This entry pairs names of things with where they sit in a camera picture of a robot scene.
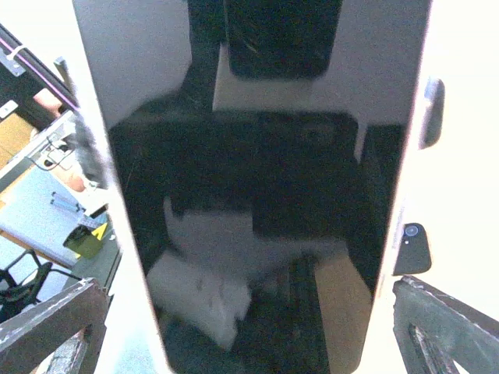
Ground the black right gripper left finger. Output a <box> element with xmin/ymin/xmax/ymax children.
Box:
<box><xmin>1</xmin><ymin>278</ymin><xmax>109</xmax><ymax>373</ymax></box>

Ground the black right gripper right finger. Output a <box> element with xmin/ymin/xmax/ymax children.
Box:
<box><xmin>393</xmin><ymin>276</ymin><xmax>498</xmax><ymax>373</ymax></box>

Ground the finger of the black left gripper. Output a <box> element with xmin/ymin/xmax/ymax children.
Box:
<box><xmin>419</xmin><ymin>77</ymin><xmax>445</xmax><ymax>149</ymax></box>

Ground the phone with black screen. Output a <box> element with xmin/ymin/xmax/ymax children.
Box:
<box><xmin>73</xmin><ymin>1</ymin><xmax>430</xmax><ymax>373</ymax></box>

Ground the black phone in black case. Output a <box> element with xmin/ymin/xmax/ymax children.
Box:
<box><xmin>393</xmin><ymin>223</ymin><xmax>432</xmax><ymax>276</ymax></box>

